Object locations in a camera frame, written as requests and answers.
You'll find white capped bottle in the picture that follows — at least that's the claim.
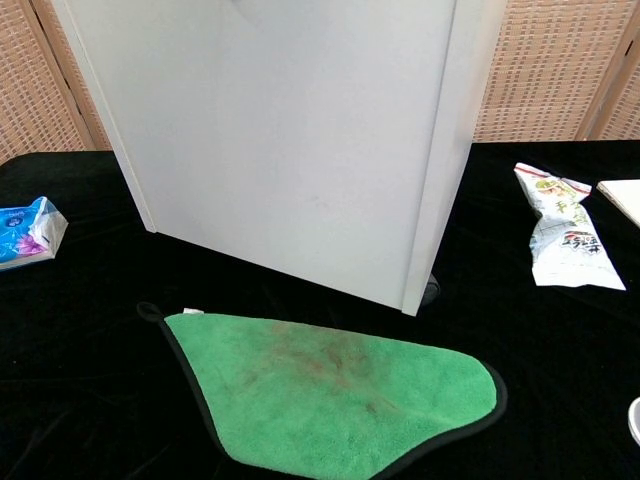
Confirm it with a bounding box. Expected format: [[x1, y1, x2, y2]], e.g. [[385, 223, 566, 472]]
[[626, 397, 640, 446]]

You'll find white snack packet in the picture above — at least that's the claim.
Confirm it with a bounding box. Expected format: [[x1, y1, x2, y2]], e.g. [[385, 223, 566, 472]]
[[513, 161, 627, 292]]

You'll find blue tissue pack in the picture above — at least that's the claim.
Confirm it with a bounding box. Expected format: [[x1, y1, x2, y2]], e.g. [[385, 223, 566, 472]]
[[0, 195, 69, 272]]

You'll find woven rattan screen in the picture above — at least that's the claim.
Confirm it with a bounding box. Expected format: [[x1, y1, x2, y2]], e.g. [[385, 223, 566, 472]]
[[0, 0, 114, 166], [472, 0, 640, 144]]

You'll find white cabinet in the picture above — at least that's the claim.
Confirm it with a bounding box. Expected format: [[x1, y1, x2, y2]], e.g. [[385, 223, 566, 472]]
[[49, 0, 506, 317]]

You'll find green microfibre cloth black trim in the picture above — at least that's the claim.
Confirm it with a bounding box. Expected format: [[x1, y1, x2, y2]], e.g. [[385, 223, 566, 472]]
[[136, 301, 509, 480]]

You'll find white notebook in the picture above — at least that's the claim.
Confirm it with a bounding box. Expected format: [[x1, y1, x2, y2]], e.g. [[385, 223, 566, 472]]
[[596, 178, 640, 226]]

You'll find black velvet tablecloth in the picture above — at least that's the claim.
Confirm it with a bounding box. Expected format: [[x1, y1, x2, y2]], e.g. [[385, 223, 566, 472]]
[[0, 139, 640, 480]]

